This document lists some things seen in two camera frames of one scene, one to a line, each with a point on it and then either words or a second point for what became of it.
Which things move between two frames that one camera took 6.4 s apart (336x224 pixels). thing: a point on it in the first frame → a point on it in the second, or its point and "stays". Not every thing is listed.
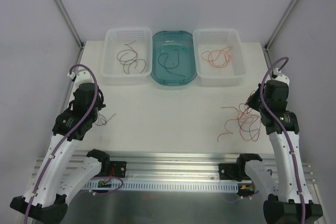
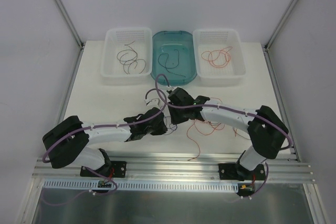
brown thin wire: [132, 50] stays
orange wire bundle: [228, 132] → [201, 130]
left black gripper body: [99, 102] → [159, 123]
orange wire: [218, 58] stays
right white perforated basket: [219, 57] stays
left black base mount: [117, 169] stays
